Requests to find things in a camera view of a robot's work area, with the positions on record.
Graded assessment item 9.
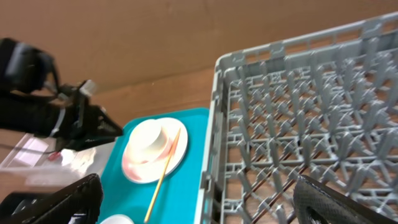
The small pink plate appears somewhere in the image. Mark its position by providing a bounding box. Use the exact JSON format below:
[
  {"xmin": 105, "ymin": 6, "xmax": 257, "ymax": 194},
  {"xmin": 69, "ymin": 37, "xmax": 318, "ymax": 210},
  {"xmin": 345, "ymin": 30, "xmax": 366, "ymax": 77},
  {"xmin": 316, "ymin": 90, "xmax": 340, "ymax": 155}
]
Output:
[{"xmin": 122, "ymin": 137, "xmax": 173, "ymax": 179}]

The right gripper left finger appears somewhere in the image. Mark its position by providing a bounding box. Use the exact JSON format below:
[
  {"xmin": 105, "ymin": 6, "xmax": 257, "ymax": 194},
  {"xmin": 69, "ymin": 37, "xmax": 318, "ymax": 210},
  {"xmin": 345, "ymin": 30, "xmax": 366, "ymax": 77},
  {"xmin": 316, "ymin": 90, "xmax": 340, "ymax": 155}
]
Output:
[{"xmin": 1, "ymin": 174, "xmax": 104, "ymax": 224}]

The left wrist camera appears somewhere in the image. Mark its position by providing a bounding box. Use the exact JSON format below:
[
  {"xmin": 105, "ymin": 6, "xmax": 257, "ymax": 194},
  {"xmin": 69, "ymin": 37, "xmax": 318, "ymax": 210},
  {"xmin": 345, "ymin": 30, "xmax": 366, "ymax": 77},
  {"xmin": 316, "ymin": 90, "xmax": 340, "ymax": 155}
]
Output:
[{"xmin": 79, "ymin": 80, "xmax": 97, "ymax": 97}]

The large pink plate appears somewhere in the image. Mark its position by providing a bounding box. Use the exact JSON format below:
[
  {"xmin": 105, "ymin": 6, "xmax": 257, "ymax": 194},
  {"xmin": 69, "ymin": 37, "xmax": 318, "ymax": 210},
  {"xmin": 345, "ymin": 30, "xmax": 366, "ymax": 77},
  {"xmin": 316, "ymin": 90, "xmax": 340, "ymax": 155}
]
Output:
[{"xmin": 121, "ymin": 118, "xmax": 188, "ymax": 184}]

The cream cup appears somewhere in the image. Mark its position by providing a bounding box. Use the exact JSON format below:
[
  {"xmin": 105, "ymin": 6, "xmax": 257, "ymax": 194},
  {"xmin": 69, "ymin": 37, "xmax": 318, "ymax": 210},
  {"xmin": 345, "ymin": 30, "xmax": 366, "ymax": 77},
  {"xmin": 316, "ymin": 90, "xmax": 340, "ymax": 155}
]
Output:
[{"xmin": 126, "ymin": 119, "xmax": 170, "ymax": 164}]

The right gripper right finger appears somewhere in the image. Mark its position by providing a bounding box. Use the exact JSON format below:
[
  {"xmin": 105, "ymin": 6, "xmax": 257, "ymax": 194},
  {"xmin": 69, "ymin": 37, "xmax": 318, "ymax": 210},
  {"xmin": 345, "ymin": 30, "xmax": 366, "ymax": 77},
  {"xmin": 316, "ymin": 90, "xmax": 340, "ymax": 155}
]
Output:
[{"xmin": 294, "ymin": 175, "xmax": 397, "ymax": 224}]

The clear plastic bin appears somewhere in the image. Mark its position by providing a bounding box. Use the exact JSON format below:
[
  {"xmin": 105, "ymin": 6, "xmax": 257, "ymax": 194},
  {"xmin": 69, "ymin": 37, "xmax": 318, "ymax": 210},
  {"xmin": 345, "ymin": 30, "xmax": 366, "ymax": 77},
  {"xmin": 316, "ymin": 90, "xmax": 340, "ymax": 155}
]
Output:
[{"xmin": 1, "ymin": 129, "xmax": 114, "ymax": 199}]

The teal serving tray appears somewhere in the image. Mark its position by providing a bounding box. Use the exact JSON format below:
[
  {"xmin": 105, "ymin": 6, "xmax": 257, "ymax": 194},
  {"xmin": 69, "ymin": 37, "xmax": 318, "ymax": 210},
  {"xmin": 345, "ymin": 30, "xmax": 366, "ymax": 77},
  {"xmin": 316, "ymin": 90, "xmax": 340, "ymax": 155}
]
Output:
[{"xmin": 98, "ymin": 108, "xmax": 209, "ymax": 224}]

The grey dish rack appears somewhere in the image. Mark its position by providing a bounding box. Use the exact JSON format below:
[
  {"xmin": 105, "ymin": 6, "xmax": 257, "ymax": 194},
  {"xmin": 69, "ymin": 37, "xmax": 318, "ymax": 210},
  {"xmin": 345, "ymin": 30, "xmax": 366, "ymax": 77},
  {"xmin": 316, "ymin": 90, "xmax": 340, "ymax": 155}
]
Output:
[{"xmin": 194, "ymin": 12, "xmax": 397, "ymax": 223}]

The grey bowl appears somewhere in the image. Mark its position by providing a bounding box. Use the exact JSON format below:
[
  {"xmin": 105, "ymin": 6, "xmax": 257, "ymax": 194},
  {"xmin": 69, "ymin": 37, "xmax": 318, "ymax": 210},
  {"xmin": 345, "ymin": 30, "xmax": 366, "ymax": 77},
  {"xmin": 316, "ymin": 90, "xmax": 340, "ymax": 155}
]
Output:
[{"xmin": 100, "ymin": 214, "xmax": 134, "ymax": 224}]

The red snack wrapper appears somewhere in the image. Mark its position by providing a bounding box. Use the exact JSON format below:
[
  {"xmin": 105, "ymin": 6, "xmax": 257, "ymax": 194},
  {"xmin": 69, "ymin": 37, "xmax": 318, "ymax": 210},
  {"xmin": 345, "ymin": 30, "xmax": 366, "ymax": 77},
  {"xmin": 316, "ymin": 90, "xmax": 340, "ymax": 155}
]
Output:
[{"xmin": 47, "ymin": 152, "xmax": 61, "ymax": 161}]

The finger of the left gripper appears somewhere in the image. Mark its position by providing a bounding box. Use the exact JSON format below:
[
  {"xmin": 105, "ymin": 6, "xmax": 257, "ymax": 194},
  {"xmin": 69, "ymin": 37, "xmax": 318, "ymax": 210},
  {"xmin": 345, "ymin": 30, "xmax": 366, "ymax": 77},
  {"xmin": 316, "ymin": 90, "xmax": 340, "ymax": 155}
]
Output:
[{"xmin": 96, "ymin": 107, "xmax": 123, "ymax": 145}]

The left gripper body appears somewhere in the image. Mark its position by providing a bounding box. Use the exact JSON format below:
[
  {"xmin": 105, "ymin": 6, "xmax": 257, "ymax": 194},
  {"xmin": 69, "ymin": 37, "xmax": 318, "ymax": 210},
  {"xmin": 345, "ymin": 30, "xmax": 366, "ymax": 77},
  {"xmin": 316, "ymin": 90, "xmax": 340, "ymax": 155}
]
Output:
[{"xmin": 55, "ymin": 90, "xmax": 104, "ymax": 151}]

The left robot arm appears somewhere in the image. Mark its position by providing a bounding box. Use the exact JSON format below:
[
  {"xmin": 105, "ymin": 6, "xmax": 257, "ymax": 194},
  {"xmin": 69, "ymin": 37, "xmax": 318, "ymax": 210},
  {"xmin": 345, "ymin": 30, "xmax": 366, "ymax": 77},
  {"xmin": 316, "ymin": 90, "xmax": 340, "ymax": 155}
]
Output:
[{"xmin": 1, "ymin": 38, "xmax": 123, "ymax": 152}]

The wooden chopstick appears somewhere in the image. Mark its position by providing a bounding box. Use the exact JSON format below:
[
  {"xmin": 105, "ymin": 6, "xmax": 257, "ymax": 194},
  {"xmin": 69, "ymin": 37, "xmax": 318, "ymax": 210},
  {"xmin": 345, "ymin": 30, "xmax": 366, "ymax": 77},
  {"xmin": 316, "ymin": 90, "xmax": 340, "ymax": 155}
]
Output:
[{"xmin": 144, "ymin": 129, "xmax": 181, "ymax": 223}]

